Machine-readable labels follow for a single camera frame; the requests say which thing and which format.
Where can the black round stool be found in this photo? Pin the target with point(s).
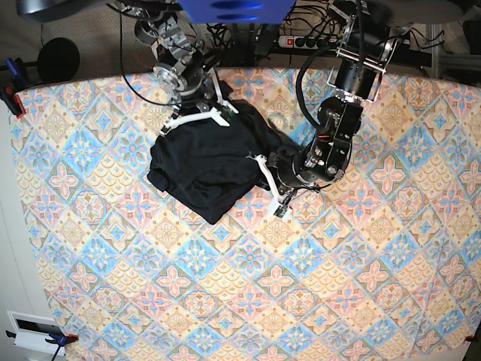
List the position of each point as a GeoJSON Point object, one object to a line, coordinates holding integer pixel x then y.
{"type": "Point", "coordinates": [58, 61]}

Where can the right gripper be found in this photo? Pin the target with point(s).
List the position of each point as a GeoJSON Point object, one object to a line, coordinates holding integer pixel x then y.
{"type": "Point", "coordinates": [187, 82]}

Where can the white wall vent box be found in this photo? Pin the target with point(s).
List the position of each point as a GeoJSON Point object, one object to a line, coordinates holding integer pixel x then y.
{"type": "Point", "coordinates": [35, 324]}

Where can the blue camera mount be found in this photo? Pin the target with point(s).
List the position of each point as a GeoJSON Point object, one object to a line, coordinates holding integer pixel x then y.
{"type": "Point", "coordinates": [237, 11]}

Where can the patterned colourful tablecloth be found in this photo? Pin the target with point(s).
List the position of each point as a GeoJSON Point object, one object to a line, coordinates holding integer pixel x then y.
{"type": "Point", "coordinates": [384, 264]}

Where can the red blue clamp top left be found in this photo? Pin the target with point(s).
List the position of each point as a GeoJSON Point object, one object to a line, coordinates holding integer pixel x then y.
{"type": "Point", "coordinates": [19, 81]}

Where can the black clamp bottom right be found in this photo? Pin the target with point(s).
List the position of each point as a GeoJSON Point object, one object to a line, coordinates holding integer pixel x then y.
{"type": "Point", "coordinates": [471, 338]}

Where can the white power strip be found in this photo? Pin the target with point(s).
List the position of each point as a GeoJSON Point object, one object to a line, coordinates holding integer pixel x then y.
{"type": "Point", "coordinates": [294, 44]}

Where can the blue clamp bottom left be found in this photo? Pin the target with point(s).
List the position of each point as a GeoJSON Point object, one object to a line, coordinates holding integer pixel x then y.
{"type": "Point", "coordinates": [56, 339]}

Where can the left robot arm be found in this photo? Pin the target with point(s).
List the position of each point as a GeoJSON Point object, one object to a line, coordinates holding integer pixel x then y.
{"type": "Point", "coordinates": [365, 50]}

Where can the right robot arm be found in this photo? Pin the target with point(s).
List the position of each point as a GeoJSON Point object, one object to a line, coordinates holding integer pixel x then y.
{"type": "Point", "coordinates": [157, 27]}

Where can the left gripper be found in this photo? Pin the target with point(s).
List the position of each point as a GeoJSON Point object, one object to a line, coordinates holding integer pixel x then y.
{"type": "Point", "coordinates": [316, 166]}

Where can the black t-shirt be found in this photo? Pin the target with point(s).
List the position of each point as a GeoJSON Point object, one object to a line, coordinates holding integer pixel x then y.
{"type": "Point", "coordinates": [208, 167]}

